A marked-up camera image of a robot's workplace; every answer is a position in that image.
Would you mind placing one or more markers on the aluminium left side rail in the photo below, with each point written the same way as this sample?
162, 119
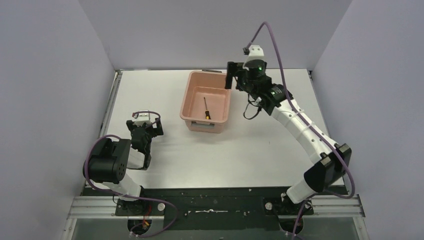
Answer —
110, 103

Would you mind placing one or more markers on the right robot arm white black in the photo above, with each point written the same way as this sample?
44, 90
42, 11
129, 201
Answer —
329, 159

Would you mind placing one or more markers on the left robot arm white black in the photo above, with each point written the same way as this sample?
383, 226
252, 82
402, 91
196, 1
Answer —
109, 160

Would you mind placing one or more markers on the aluminium front rail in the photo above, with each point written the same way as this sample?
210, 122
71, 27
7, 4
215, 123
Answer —
323, 206

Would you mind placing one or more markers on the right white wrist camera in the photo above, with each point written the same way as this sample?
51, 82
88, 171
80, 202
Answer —
253, 52

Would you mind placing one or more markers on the aluminium rail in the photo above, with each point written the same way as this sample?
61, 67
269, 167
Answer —
110, 103
323, 206

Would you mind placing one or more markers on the pink plastic bin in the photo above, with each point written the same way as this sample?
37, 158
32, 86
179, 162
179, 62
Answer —
211, 85

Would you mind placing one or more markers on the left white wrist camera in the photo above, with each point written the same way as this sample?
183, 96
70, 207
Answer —
141, 117

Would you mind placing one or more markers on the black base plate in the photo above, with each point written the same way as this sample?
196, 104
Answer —
159, 207

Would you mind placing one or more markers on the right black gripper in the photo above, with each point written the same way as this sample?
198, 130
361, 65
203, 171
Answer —
232, 67

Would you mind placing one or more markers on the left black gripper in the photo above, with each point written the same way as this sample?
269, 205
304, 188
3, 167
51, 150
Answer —
144, 129

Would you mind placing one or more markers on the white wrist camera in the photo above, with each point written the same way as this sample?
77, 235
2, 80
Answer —
141, 117
253, 52

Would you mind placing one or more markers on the yellow black handled screwdriver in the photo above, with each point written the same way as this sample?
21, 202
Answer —
207, 112

